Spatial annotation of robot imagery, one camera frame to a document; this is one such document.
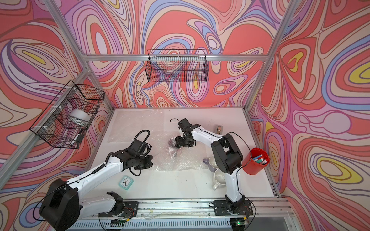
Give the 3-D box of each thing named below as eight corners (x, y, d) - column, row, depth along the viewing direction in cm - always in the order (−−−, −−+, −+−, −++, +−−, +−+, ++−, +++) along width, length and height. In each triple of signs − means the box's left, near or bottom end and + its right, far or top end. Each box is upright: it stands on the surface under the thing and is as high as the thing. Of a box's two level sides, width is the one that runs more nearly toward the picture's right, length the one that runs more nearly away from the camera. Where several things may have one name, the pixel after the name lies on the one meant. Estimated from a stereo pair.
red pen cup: (244, 174, 86) (252, 165, 75) (240, 158, 93) (247, 147, 83) (261, 174, 86) (272, 165, 75) (256, 158, 93) (265, 147, 83)
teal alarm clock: (118, 185, 83) (116, 184, 81) (125, 175, 87) (124, 174, 85) (128, 191, 81) (126, 189, 79) (135, 180, 85) (133, 179, 83)
